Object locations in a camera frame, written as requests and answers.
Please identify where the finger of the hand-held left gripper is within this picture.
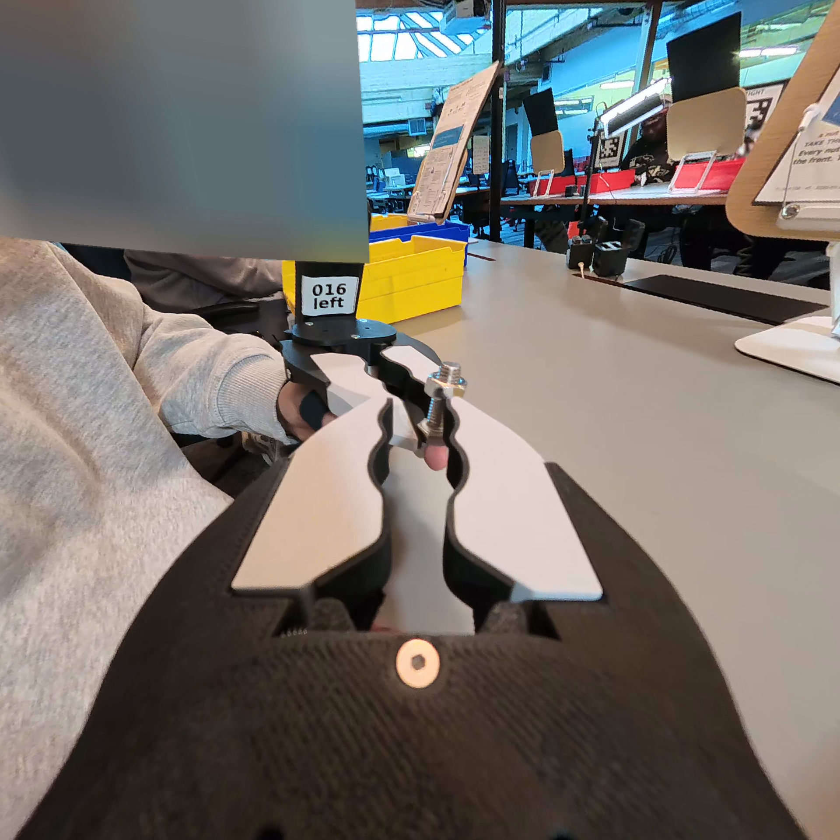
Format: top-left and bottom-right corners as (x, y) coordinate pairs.
(308, 352), (429, 454)
(376, 343), (443, 404)

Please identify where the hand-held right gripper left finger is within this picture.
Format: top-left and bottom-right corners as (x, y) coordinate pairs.
(230, 396), (396, 627)

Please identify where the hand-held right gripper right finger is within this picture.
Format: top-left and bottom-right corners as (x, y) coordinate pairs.
(442, 397), (605, 632)

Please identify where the silver hex bolt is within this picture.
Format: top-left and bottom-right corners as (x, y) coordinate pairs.
(416, 362), (463, 450)

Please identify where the person's left forearm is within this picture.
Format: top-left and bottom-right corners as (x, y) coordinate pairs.
(134, 308), (293, 444)

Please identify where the grey desk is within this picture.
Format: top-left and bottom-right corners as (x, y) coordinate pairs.
(377, 239), (840, 840)

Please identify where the person's left hand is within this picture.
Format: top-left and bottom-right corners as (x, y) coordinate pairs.
(276, 379), (452, 471)

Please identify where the yellow plastic bin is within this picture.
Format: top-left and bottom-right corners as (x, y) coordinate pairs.
(282, 235), (468, 324)

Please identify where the blue plastic bin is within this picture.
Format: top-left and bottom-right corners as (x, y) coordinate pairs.
(369, 220), (471, 245)

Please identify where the wooden instruction board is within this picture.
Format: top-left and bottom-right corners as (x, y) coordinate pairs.
(725, 7), (840, 240)
(407, 61), (503, 224)

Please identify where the person's grey sweatshirt torso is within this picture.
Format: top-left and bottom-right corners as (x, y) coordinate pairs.
(0, 236), (290, 840)

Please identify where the small tan board on stand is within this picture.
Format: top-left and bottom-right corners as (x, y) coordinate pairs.
(530, 130), (565, 173)

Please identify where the black support column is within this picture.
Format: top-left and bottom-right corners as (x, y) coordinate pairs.
(489, 0), (508, 240)

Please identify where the red plastic bin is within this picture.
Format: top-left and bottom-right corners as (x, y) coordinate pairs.
(669, 157), (746, 193)
(528, 169), (637, 196)

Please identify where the wooden background table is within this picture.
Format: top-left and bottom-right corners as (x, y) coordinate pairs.
(502, 187), (729, 207)

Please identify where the small black panel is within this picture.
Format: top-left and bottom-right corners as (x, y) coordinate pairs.
(523, 88), (559, 137)

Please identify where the black mat strip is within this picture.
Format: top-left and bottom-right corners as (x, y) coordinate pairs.
(577, 272), (831, 326)

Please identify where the white board stand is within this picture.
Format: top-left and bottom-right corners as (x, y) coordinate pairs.
(735, 241), (840, 386)

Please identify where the white light bar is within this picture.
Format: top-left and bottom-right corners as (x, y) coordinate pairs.
(598, 79), (672, 137)

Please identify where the ceiling projector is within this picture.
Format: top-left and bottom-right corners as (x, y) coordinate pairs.
(440, 0), (490, 34)

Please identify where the large tan board on stand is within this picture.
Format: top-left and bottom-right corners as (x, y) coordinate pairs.
(666, 87), (748, 160)

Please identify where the large black panel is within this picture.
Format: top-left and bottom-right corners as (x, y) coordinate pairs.
(666, 13), (741, 105)

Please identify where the large fiducial marker tag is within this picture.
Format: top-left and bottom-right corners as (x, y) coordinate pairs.
(745, 82), (791, 135)

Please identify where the white instruction sheet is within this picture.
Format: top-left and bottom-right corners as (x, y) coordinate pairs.
(753, 101), (840, 206)

